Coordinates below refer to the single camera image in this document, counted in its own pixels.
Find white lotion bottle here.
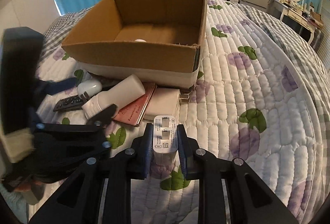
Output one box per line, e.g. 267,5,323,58
82,74,145,120

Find black remote control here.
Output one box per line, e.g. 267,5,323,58
53,95,84,112

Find open cardboard box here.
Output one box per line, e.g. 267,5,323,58
62,0,207,89

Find small white wall charger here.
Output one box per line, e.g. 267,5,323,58
153,115,178,166

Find white dressing table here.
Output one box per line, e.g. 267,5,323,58
267,0,321,46

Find grey checkered bed sheet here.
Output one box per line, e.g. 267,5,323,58
36,2,330,91

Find large white power adapter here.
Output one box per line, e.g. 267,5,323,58
144,88,189,121

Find white earbuds case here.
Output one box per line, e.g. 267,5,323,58
77,79,102,97

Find pink booklet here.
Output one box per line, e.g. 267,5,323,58
114,83,157,126

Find white floral quilted blanket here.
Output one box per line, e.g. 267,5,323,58
36,0,329,223

